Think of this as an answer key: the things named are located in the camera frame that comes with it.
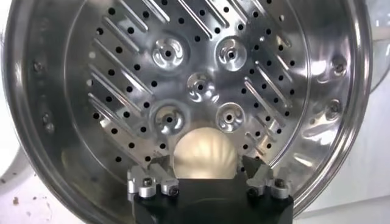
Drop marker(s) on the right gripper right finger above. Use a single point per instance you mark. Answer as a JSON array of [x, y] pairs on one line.
[[262, 179]]

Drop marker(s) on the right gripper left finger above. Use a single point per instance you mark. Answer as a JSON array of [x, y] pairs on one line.
[[146, 182]]

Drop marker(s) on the white steamed baozi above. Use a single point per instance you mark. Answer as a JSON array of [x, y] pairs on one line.
[[204, 155]]

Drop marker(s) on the stainless steel steamer basket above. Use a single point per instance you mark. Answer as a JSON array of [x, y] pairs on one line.
[[70, 91]]

